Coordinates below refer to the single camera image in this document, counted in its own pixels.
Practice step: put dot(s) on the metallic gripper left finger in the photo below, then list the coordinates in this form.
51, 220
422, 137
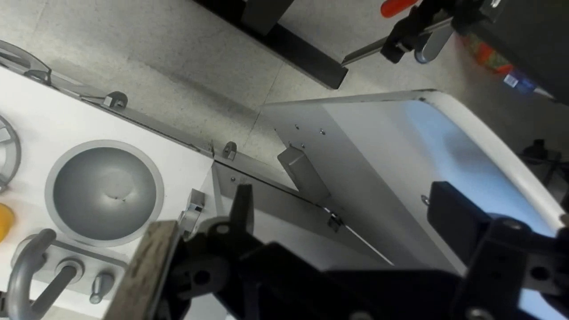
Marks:
145, 268

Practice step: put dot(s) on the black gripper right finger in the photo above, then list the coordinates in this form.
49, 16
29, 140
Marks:
456, 213

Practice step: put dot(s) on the gray toy cabinet door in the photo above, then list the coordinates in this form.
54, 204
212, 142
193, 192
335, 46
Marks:
385, 147

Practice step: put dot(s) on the gray side latch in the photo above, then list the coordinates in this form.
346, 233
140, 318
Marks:
195, 206

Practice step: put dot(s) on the gray round sink bowl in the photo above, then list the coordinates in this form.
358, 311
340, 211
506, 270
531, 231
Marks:
104, 192

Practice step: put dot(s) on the gray curved faucet spout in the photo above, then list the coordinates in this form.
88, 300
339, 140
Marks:
20, 266

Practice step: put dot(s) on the small yellow toy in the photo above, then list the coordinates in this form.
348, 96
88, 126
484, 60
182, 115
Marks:
6, 222

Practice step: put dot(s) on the dark gray stove knob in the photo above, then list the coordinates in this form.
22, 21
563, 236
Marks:
116, 99

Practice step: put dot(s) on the gray spoked stove burner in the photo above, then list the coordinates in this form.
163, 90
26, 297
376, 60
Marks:
10, 153

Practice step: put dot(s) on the white toy kitchen body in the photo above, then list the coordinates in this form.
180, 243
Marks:
42, 117

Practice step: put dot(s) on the flat gray metal bar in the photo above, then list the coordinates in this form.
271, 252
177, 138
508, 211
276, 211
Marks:
365, 51

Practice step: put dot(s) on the dark box with colourful label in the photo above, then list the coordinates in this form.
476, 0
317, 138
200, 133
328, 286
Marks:
527, 41

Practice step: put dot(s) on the black metal floor beam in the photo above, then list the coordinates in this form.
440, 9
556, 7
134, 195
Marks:
296, 46

